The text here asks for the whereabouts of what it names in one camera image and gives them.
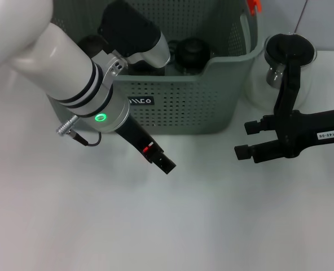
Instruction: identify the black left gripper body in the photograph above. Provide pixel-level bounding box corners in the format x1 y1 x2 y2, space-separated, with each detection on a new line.
115 114 164 165

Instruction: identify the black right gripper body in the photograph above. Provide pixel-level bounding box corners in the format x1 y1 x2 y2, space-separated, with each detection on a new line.
273 107 334 159

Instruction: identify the glass teacup with black sleeve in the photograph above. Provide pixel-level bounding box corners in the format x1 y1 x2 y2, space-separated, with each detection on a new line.
130 62 165 76
168 36 216 76

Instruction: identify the grey-green perforated storage bin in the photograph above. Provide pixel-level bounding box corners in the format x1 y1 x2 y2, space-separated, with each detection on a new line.
47 0 265 135

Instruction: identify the orange bin latch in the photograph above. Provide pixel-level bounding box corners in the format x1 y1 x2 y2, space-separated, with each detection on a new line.
246 0 262 14

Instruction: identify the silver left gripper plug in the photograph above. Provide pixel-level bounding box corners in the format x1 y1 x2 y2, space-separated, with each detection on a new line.
56 115 80 135

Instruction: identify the grey left gripper cable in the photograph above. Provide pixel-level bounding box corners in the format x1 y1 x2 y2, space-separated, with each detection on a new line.
73 131 103 147

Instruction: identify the glass teapot with black handle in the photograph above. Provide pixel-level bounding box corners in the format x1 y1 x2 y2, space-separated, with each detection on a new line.
244 32 318 113

